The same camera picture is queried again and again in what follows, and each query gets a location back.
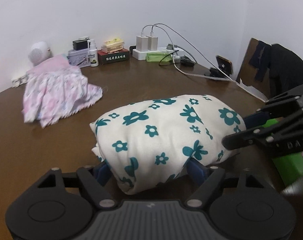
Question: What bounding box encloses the cream teal flower garment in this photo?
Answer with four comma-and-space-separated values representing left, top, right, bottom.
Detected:
90, 94, 246, 195

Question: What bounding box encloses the green glasses case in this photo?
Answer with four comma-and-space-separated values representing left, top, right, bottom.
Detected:
262, 118, 303, 188

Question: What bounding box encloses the wooden chair with black cloth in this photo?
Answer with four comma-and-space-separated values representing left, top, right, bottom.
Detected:
237, 38, 303, 99

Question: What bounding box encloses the phone on black stand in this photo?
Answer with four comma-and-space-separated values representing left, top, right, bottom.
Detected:
204, 55, 233, 79

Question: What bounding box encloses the white ruffled floral garment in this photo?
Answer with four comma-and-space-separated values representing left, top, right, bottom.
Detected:
22, 66, 103, 128

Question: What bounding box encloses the dark green text box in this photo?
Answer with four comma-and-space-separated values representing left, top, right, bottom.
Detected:
98, 49, 130, 64

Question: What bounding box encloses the pink folded garment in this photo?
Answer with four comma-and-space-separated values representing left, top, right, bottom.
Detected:
26, 54, 71, 75

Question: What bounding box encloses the white spray bottle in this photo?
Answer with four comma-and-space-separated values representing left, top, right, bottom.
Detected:
88, 39, 99, 67

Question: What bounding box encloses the white power strip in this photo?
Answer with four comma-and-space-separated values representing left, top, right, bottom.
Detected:
132, 47, 183, 62

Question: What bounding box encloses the yellow snack pack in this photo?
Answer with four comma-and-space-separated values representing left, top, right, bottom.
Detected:
101, 38, 124, 54

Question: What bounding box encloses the small black cube device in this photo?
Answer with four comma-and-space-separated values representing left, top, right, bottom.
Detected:
73, 39, 88, 50

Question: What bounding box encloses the white round lamp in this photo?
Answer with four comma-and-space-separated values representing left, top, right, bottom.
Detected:
28, 41, 51, 66

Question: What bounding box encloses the left white charger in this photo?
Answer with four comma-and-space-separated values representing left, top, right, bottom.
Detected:
136, 36, 148, 52

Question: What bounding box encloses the white charger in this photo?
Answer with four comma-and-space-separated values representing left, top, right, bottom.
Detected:
147, 35, 158, 51
136, 36, 148, 52

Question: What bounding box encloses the right white charger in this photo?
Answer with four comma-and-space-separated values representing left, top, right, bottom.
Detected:
147, 35, 158, 51

